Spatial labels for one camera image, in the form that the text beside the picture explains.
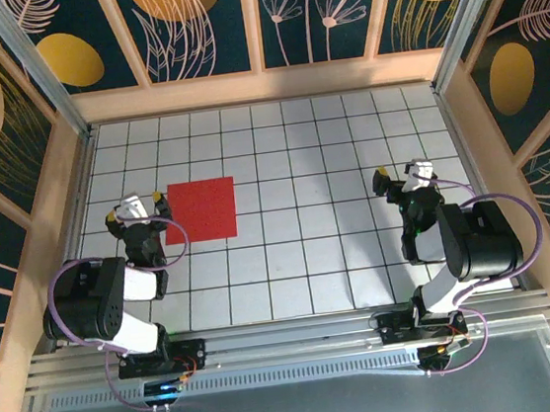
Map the red paper sheet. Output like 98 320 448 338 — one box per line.
158 175 241 247

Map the white grid mat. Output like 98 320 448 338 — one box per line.
41 76 520 346

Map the black controller board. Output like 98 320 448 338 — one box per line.
142 374 187 407
417 340 473 374

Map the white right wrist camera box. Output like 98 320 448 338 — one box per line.
406 156 438 187

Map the purple cable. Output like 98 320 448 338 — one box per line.
41 210 209 412
413 159 550 377

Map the aluminium side rail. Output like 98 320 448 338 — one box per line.
432 79 537 298
23 125 122 352

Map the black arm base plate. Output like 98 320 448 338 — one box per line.
376 303 470 347
116 337 210 381

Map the aluminium corner post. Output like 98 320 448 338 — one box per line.
0 0 97 149
423 0 525 94

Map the aluminium mounting rail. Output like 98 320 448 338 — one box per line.
22 288 550 394

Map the grey slotted cable duct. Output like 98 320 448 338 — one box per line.
46 347 425 412

